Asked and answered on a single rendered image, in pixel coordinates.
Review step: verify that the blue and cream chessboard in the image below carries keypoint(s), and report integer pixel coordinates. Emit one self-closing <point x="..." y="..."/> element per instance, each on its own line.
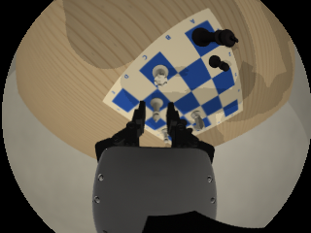
<point x="193" y="85"/>

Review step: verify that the white bishop chess piece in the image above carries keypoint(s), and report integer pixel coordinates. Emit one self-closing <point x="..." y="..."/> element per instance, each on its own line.
<point x="156" y="103"/>

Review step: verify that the white knight chess piece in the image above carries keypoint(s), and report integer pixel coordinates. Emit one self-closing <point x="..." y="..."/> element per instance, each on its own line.
<point x="198" y="120"/>

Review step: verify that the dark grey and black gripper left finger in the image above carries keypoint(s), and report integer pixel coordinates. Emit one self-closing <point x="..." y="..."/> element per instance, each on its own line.
<point x="129" y="136"/>

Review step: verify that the white rook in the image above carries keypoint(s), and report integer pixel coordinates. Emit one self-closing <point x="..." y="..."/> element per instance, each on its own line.
<point x="160" y="74"/>

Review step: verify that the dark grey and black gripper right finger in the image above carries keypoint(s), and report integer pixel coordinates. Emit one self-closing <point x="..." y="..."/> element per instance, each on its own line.
<point x="181" y="137"/>

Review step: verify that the white chess pawn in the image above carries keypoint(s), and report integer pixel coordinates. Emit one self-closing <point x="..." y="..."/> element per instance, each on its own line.
<point x="164" y="132"/>

